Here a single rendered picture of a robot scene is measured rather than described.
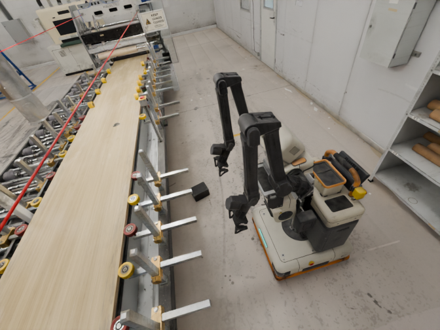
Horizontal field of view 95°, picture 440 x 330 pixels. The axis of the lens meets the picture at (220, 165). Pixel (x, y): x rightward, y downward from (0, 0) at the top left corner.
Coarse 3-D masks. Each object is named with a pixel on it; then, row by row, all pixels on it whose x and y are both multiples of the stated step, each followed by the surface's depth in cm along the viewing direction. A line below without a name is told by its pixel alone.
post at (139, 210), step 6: (138, 210) 110; (144, 210) 116; (138, 216) 113; (144, 216) 114; (144, 222) 118; (150, 222) 120; (150, 228) 123; (156, 228) 129; (156, 234) 129; (162, 240) 135
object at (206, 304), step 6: (186, 306) 100; (192, 306) 100; (198, 306) 100; (204, 306) 99; (210, 306) 101; (168, 312) 100; (174, 312) 99; (180, 312) 99; (186, 312) 99; (192, 312) 100; (150, 318) 99; (162, 318) 98; (168, 318) 98; (174, 318) 100
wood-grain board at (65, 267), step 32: (128, 64) 401; (96, 96) 302; (128, 96) 284; (96, 128) 231; (128, 128) 220; (64, 160) 194; (96, 160) 186; (128, 160) 179; (64, 192) 162; (96, 192) 156; (128, 192) 151; (32, 224) 143; (64, 224) 139; (96, 224) 135; (32, 256) 125; (64, 256) 122; (96, 256) 119; (0, 288) 113; (32, 288) 111; (64, 288) 108; (96, 288) 106; (0, 320) 102; (32, 320) 99; (64, 320) 97; (96, 320) 95
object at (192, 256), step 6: (198, 252) 118; (174, 258) 117; (180, 258) 117; (186, 258) 116; (192, 258) 117; (162, 264) 116; (168, 264) 115; (174, 264) 116; (138, 270) 115; (144, 270) 115; (132, 276) 114
